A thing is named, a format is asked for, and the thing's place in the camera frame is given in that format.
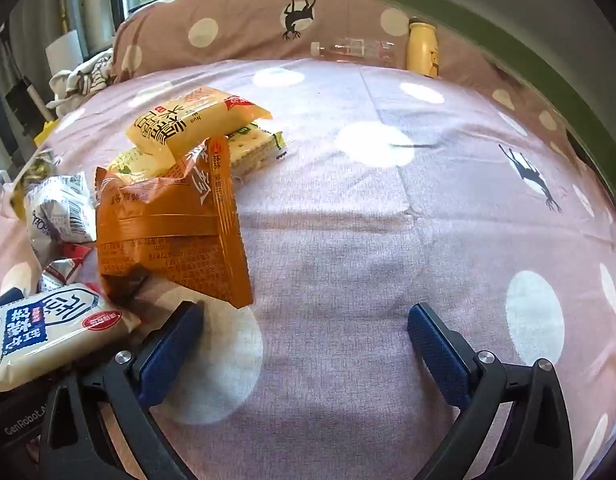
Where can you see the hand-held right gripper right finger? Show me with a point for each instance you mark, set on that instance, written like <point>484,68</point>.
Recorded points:
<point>438,360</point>

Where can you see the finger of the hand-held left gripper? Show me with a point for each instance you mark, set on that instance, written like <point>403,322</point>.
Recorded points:
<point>7,298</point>

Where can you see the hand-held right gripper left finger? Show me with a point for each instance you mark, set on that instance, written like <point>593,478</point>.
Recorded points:
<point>160,355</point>

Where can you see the large white blue-print packet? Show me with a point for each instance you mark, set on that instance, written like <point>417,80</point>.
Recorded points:
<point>48,330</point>

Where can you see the red white snack packet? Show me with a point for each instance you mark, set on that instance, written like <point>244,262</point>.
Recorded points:
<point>63,270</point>

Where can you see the white grey snack packet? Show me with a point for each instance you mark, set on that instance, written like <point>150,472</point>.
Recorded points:
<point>58,210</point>

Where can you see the orange snack packet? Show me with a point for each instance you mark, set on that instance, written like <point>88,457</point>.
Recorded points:
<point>178,240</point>

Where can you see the gold brown snack packet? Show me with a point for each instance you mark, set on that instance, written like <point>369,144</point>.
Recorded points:
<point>38,167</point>

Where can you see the green white soda cracker packet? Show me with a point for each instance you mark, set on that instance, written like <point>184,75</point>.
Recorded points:
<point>253,146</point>

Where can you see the yellow rice cracker packet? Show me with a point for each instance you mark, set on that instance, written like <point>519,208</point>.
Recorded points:
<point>188,120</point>

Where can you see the green cardboard box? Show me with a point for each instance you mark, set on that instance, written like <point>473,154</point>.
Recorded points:
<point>563,90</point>

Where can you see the pink polka dot bedsheet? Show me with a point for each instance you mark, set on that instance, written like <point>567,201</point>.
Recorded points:
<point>363,260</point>

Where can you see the yellow box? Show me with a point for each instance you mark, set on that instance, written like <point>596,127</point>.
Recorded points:
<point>45,134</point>

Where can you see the striped white cloth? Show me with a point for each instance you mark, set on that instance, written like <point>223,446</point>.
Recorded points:
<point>83,80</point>

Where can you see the white paper roll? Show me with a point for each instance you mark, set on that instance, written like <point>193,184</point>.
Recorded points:
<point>63,52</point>

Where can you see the grey curtain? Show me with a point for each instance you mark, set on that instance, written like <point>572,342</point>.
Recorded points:
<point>73,0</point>

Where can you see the yellow drink bottle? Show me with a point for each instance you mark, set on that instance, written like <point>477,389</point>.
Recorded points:
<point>422,50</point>

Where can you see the clear plastic bottle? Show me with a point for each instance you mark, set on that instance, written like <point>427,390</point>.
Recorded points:
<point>353,50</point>

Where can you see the brown polka dot cushion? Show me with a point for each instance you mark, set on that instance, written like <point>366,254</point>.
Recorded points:
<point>238,20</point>

